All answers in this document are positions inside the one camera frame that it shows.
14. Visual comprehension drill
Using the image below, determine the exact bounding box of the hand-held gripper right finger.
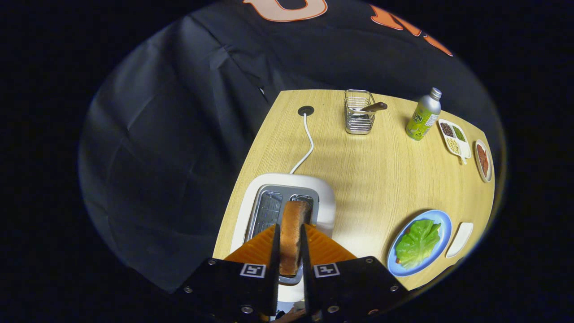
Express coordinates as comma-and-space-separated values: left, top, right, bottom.
300, 223, 409, 323

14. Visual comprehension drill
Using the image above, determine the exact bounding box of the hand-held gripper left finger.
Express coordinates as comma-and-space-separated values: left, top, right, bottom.
175, 223, 281, 323

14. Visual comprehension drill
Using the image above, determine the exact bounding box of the green lettuce leaf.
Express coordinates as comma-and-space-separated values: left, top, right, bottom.
395, 219, 442, 271

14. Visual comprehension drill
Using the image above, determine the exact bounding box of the toasted bread slice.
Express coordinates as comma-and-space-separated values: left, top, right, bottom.
279, 201, 312, 276

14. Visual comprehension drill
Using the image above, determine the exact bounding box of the blue plate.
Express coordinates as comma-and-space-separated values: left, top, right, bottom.
387, 210, 452, 277

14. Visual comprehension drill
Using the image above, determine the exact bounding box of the white rounded square plate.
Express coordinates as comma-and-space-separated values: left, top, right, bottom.
446, 222, 474, 258

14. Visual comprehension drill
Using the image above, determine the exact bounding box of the white toaster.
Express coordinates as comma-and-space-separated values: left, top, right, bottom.
230, 173, 337, 303

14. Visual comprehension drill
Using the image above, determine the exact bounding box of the black backdrop cloth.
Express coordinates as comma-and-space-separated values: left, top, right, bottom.
78, 0, 498, 294

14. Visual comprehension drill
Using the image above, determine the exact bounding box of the white divided dish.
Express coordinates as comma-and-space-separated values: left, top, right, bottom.
437, 118, 472, 166

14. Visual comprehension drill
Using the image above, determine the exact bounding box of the white round plate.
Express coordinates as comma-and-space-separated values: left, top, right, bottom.
474, 139, 494, 183

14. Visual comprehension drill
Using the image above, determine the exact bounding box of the silver bottle with green label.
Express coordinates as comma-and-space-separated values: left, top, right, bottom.
405, 87, 443, 142

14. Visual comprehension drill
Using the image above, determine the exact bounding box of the white toaster cable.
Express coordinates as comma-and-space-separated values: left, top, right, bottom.
289, 112, 314, 175

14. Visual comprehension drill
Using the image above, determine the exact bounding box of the metal wire basket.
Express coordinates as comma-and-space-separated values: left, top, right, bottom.
344, 89, 377, 135

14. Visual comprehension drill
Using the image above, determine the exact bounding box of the wooden handled knife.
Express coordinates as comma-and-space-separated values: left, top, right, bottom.
352, 102, 388, 118

